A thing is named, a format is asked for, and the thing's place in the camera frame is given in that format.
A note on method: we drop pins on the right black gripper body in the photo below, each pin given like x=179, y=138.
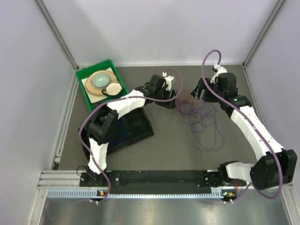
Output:
x=215, y=88

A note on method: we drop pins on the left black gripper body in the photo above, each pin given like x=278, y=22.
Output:
x=162, y=93

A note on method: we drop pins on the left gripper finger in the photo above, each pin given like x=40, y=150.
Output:
x=172, y=95
x=164, y=104

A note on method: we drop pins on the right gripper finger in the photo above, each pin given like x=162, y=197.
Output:
x=207, y=94
x=196, y=93

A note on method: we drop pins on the black two-compartment tray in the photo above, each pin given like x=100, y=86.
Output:
x=131, y=128

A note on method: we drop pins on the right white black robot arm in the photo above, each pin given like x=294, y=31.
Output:
x=274, y=162

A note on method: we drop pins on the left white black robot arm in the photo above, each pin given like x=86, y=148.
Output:
x=100, y=135

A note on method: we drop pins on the black mug with beige inside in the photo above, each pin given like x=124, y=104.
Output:
x=112, y=89

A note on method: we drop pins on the teal glass bowl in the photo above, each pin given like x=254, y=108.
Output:
x=101, y=79

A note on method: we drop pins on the green plastic bin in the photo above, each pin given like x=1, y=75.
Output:
x=85, y=72

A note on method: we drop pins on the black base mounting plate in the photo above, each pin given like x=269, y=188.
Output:
x=168, y=182

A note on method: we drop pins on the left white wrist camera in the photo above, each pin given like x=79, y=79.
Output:
x=169, y=80

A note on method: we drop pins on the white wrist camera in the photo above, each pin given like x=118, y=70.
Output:
x=217, y=71
x=169, y=80

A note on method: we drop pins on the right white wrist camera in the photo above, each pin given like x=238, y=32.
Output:
x=217, y=71

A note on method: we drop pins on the right aluminium corner post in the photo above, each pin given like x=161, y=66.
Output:
x=276, y=10

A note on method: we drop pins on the aluminium corner post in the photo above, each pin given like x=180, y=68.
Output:
x=42, y=7
x=276, y=10

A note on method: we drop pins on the left aluminium corner post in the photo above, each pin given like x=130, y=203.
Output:
x=42, y=7

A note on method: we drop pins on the white slotted cable duct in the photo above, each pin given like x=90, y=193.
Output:
x=99, y=194

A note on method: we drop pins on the aluminium frame rail front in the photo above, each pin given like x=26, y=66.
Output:
x=73, y=179

